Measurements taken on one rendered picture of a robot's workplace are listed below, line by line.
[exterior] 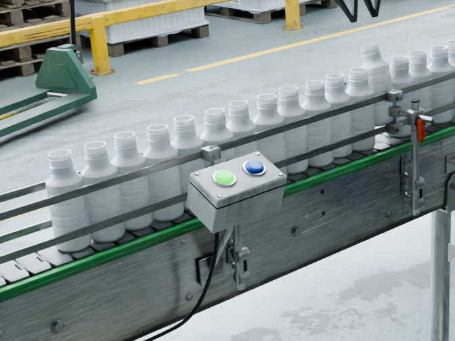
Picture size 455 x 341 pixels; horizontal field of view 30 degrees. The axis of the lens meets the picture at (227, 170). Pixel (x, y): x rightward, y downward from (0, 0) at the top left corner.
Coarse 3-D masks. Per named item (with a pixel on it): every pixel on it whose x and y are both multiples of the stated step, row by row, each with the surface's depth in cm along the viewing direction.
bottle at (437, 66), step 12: (432, 48) 182; (444, 48) 182; (432, 60) 182; (444, 60) 181; (432, 72) 181; (444, 72) 180; (444, 84) 181; (432, 96) 183; (444, 96) 182; (432, 108) 184; (444, 120) 184
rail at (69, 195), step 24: (384, 96) 170; (312, 120) 160; (240, 144) 151; (336, 144) 165; (144, 168) 140; (24, 192) 137; (72, 192) 134; (0, 216) 127; (120, 216) 140; (0, 240) 136; (48, 240) 133; (0, 264) 129
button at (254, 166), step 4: (252, 160) 137; (256, 160) 137; (248, 164) 136; (252, 164) 136; (256, 164) 136; (260, 164) 137; (248, 168) 136; (252, 168) 136; (256, 168) 136; (260, 168) 136; (252, 172) 136; (256, 172) 136; (260, 172) 136
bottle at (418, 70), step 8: (408, 56) 179; (416, 56) 178; (424, 56) 178; (416, 64) 178; (424, 64) 178; (416, 72) 178; (424, 72) 178; (416, 80) 178; (424, 80) 178; (424, 88) 179; (416, 96) 179; (424, 96) 179; (424, 104) 180
